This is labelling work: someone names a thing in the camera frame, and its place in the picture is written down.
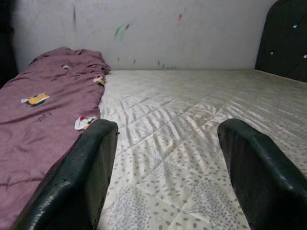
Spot purple printed blanket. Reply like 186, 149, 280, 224
0, 46, 112, 230

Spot white patterned mattress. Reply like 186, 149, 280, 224
95, 69, 307, 230

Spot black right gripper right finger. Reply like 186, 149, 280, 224
217, 118, 307, 230

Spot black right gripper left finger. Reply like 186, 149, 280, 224
14, 118, 119, 230

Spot dark bulky object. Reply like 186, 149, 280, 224
0, 0, 19, 88

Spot dark tufted headboard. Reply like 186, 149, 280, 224
254, 0, 307, 84

